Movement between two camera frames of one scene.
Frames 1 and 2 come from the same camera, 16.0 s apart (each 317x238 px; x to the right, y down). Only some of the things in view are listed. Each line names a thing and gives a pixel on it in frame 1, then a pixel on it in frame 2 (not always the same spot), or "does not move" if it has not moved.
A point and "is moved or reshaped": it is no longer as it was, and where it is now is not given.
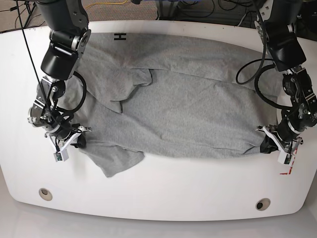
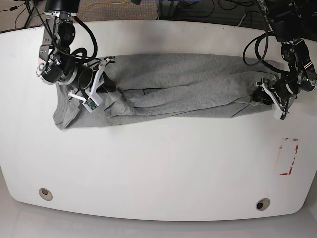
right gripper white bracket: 81,143 -> 93,101
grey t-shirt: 136,94 is moved or reshaped
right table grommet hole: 263,204 does not move
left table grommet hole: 45,194 does not move
